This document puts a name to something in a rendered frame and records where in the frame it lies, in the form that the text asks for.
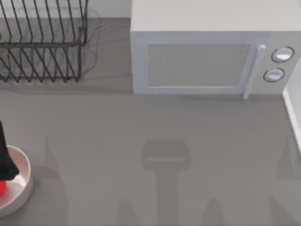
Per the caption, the microwave oven door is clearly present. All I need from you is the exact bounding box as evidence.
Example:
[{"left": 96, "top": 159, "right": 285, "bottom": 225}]
[{"left": 132, "top": 32, "right": 259, "bottom": 95}]

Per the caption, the pale microwave oven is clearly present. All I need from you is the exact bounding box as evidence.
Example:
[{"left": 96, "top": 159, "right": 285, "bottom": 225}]
[{"left": 130, "top": 0, "right": 301, "bottom": 99}]

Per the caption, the small microwave knob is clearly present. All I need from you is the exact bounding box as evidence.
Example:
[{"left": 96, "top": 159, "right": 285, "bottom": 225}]
[{"left": 263, "top": 67, "right": 285, "bottom": 83}]

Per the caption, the white bowl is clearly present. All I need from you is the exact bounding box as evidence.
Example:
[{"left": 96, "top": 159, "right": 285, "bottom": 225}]
[{"left": 0, "top": 145, "right": 32, "bottom": 217}]

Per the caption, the large microwave knob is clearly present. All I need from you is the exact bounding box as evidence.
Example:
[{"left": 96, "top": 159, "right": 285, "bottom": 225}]
[{"left": 271, "top": 47, "right": 295, "bottom": 63}]

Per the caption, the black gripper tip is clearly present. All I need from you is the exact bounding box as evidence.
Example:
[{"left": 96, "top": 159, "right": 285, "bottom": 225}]
[{"left": 0, "top": 120, "right": 20, "bottom": 181}]

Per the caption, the microwave door handle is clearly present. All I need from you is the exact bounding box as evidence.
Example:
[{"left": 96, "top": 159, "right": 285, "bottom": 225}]
[{"left": 243, "top": 44, "right": 267, "bottom": 100}]

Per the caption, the black wire dish rack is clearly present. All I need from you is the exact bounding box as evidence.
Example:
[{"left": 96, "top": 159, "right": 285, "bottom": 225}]
[{"left": 0, "top": 0, "right": 89, "bottom": 83}]

